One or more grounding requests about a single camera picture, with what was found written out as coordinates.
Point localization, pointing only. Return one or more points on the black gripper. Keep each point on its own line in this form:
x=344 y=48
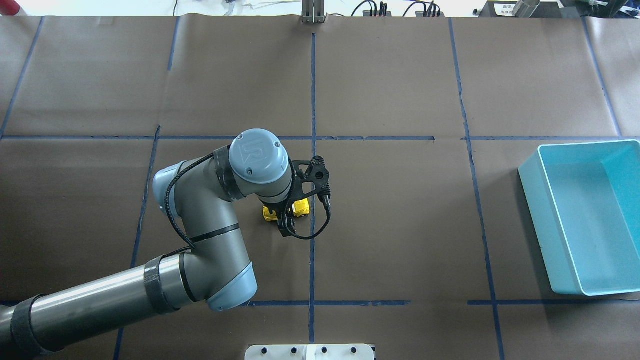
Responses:
x=284 y=223

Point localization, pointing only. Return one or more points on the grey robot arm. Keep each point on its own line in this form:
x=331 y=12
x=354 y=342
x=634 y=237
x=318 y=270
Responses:
x=74 y=210

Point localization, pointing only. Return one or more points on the turquoise plastic bin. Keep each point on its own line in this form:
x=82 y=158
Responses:
x=584 y=201

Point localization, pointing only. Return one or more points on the red cylinder bottle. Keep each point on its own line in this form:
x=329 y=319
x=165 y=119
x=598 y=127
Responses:
x=9 y=8

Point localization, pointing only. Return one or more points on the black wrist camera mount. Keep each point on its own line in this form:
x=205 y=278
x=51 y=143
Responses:
x=311 y=178

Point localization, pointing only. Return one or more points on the white pedestal column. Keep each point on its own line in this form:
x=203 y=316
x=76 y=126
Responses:
x=340 y=351

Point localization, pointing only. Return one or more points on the aluminium frame post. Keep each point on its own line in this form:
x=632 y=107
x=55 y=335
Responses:
x=313 y=11

